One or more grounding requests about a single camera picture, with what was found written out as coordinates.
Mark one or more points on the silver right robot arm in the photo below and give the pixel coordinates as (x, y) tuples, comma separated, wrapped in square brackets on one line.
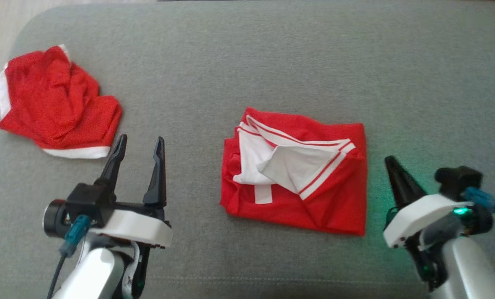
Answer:
[(467, 270)]

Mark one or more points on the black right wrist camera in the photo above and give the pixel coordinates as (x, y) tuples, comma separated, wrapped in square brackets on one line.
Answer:
[(457, 180)]

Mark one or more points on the red basketball jersey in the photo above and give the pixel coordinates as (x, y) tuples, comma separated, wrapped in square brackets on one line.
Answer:
[(334, 199)]

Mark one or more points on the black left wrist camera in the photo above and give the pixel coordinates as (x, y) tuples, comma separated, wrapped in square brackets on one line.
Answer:
[(89, 201)]

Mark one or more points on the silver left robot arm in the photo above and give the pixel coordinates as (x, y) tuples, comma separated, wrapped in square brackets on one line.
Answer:
[(93, 270)]

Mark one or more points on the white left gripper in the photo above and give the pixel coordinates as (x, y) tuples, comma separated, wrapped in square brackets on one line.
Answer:
[(139, 228)]

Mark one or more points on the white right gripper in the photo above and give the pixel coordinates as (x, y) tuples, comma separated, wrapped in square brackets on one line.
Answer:
[(417, 216)]

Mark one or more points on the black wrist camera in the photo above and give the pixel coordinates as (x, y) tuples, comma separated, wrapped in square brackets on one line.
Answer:
[(89, 201), (457, 180)]

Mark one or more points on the red shorts with white trim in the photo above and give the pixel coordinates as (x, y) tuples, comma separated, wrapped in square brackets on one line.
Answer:
[(56, 104)]

